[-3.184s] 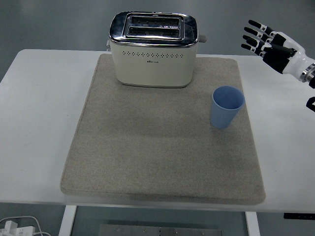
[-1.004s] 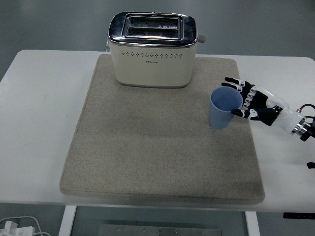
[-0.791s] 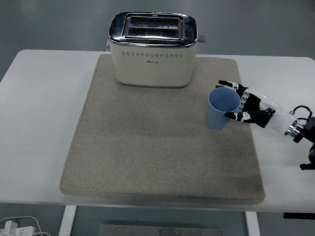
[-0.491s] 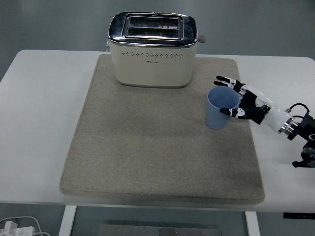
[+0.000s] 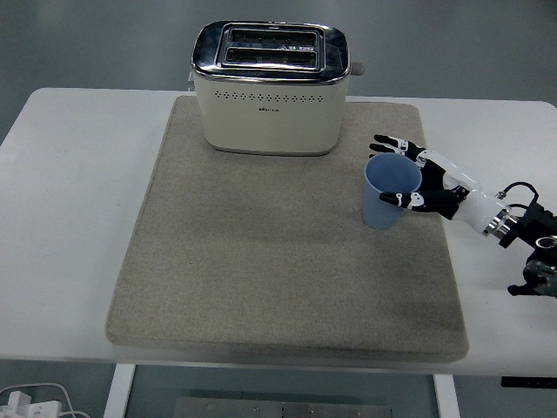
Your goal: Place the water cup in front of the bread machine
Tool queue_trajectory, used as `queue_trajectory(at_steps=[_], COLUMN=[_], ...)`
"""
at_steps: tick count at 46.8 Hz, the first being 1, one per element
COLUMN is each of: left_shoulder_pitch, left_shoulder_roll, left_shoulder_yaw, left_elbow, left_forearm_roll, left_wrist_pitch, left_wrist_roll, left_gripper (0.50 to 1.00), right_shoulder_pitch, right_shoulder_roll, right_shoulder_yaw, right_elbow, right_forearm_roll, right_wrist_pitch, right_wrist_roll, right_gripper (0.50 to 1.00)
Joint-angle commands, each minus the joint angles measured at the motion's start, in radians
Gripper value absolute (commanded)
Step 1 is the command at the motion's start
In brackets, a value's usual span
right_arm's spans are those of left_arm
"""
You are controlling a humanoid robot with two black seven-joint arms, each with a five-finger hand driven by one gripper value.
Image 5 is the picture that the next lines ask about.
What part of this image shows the white and black hand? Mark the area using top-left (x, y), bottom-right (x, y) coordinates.
top-left (368, 133), bottom-right (508, 234)

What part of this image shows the cream and chrome toaster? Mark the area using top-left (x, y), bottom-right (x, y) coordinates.
top-left (187, 20), bottom-right (366, 158)

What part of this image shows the beige felt mat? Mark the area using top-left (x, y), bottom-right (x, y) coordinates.
top-left (105, 94), bottom-right (471, 363)

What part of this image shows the white table leg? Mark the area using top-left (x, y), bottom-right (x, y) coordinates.
top-left (433, 373), bottom-right (460, 418)
top-left (103, 363), bottom-right (137, 418)

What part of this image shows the black box under table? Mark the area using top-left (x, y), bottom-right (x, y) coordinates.
top-left (500, 375), bottom-right (557, 388)

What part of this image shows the white power adapter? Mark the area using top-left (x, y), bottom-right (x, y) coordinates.
top-left (0, 390), bottom-right (62, 418)

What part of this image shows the light blue plastic cup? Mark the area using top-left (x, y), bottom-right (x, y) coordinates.
top-left (361, 152), bottom-right (424, 231)

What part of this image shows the grey metal plate with screws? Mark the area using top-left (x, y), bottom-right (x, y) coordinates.
top-left (173, 395), bottom-right (395, 418)

